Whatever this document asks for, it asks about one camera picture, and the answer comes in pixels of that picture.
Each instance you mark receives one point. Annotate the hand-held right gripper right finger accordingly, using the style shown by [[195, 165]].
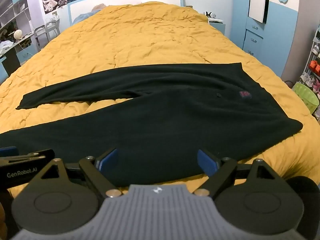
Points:
[[207, 161]]

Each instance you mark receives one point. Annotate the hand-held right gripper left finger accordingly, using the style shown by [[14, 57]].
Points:
[[110, 159]]

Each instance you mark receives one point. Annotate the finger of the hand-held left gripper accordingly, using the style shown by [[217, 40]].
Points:
[[7, 152]]

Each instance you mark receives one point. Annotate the white plastic bag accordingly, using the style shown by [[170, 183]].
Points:
[[5, 46]]

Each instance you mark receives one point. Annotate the green plastic basket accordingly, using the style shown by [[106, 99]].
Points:
[[305, 96]]

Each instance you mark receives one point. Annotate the white round lamp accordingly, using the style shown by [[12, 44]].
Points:
[[17, 34]]

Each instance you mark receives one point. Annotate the yellow quilted blanket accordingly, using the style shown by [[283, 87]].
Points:
[[140, 37]]

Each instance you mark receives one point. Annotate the desk with shelf unit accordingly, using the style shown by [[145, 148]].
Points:
[[12, 22]]

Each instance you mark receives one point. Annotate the white chair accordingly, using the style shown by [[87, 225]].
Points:
[[48, 28]]

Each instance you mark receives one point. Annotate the blue pillow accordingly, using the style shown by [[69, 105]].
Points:
[[82, 17]]

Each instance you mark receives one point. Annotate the grey storage rack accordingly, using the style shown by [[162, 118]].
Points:
[[312, 62]]

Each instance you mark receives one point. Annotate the black white headphones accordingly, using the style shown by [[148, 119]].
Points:
[[209, 14]]

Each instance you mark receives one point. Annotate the blue white wardrobe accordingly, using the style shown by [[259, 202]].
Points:
[[280, 30]]

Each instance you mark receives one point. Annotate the white blue bed headboard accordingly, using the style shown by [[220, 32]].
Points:
[[112, 0]]

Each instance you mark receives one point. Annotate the white panel with black edge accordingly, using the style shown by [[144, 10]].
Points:
[[257, 0]]

